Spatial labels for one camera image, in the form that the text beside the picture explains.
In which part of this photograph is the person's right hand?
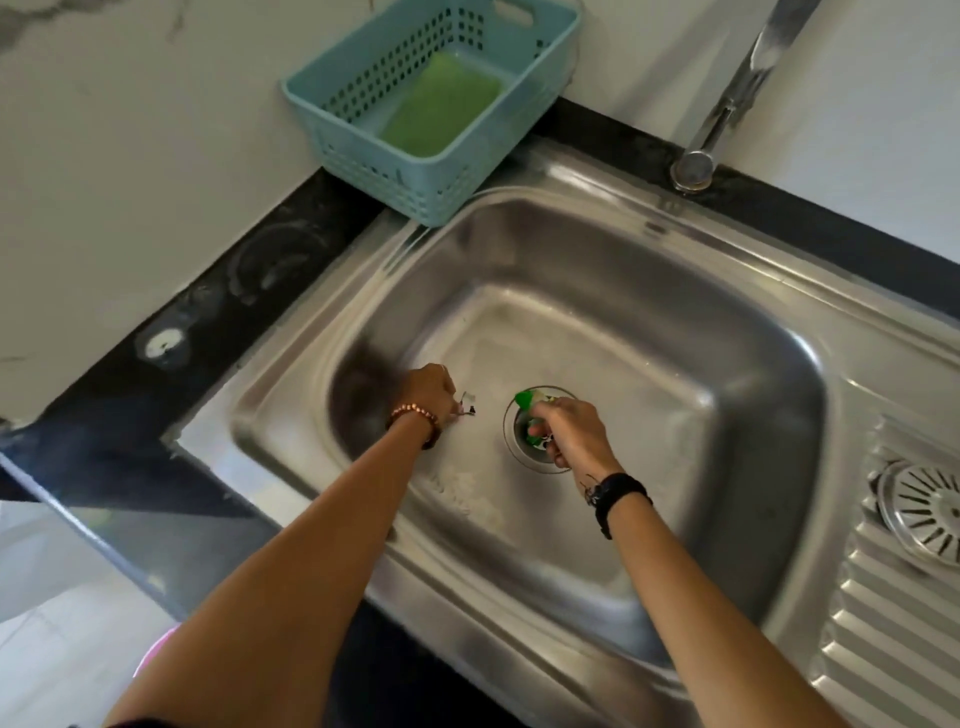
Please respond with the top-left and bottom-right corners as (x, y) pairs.
(525, 397), (627, 496)

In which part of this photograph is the person's left hand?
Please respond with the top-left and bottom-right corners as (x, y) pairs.
(399, 363), (461, 432)

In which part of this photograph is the green and white wrapper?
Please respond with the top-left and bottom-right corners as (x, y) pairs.
(513, 387), (562, 456)

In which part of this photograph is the person's left forearm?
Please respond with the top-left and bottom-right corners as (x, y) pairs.
(105, 417), (444, 728)

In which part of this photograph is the person's right forearm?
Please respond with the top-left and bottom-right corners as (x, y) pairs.
(600, 495), (852, 728)

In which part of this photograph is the black wristband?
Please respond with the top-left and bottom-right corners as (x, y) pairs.
(583, 471), (654, 542)

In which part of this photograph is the stainless steel sink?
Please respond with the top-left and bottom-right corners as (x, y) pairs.
(171, 138), (960, 728)

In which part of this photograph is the light blue plastic basket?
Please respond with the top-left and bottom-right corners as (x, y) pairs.
(281, 0), (585, 228)

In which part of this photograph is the green sponge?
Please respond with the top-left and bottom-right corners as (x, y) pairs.
(376, 51), (504, 161)

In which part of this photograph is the chrome faucet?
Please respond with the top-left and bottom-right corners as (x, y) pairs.
(669, 0), (816, 197)

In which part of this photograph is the round metal sink strainer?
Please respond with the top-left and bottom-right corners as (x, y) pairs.
(873, 460), (960, 568)

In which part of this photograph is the pink plastic bucket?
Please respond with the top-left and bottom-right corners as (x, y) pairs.
(126, 624), (183, 700)

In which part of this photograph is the brown beaded bracelet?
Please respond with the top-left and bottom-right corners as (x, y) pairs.
(385, 404), (443, 451)

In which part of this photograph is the round sink drain ring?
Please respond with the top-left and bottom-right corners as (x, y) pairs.
(501, 385), (583, 476)

